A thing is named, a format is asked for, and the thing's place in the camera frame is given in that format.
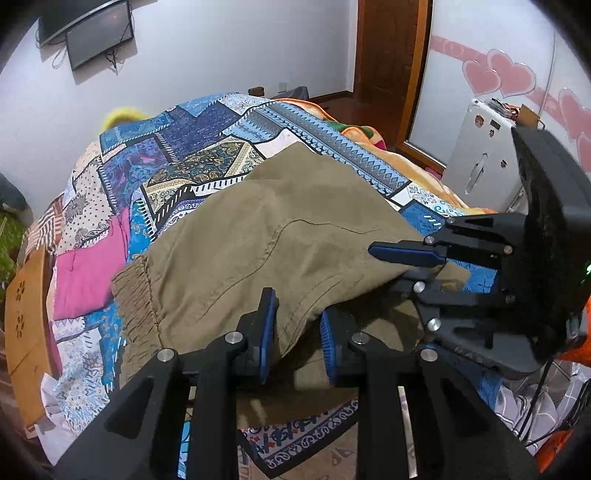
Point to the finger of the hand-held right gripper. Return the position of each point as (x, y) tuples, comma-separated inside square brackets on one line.
[(397, 251), (443, 300)]

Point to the orange cloth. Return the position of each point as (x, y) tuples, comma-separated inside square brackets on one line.
[(575, 364)]

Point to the wooden lap table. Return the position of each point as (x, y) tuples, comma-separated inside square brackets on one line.
[(25, 323)]

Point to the khaki pants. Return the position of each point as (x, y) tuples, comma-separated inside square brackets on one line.
[(286, 240)]

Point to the small cardboard box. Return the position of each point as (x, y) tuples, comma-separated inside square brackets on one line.
[(528, 115)]

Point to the blue patchwork quilt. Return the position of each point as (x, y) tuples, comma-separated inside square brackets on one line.
[(194, 152)]

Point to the flat black monitor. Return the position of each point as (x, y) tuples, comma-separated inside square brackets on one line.
[(97, 34)]

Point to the curved black monitor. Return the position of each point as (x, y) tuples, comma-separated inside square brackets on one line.
[(48, 27)]

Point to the grey checked cloth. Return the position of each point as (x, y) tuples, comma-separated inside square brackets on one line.
[(521, 410)]

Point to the white appliance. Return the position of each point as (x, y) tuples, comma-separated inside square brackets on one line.
[(480, 152)]

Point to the yellow plush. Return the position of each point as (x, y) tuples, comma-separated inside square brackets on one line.
[(122, 115)]

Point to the green patterned bag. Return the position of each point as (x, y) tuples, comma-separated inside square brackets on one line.
[(9, 240)]

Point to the white cloth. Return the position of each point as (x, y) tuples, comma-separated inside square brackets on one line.
[(55, 424)]

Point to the grey pillow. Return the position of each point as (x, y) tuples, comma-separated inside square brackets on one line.
[(11, 191)]

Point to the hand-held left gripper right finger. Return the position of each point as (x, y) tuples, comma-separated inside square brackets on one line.
[(327, 341)]

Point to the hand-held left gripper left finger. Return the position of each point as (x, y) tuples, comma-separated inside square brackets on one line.
[(268, 332)]

